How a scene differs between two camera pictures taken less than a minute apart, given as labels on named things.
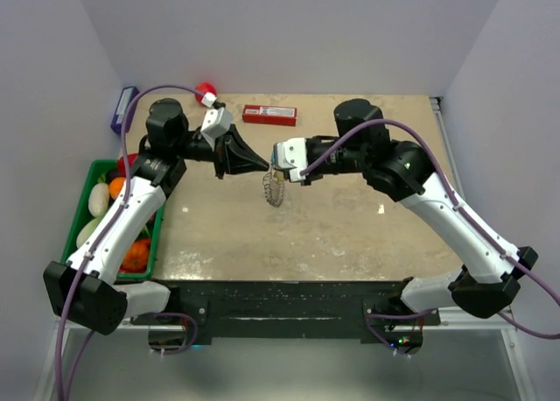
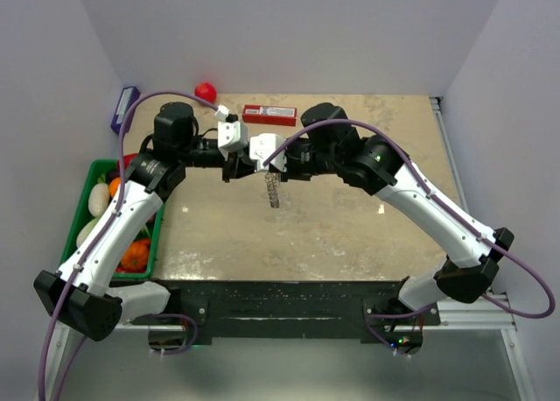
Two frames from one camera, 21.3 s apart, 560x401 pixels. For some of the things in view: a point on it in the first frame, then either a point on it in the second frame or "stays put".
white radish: [99, 199] stays put
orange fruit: [115, 186] stays put
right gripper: [311, 175] -> [290, 172]
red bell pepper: [122, 164] stays put
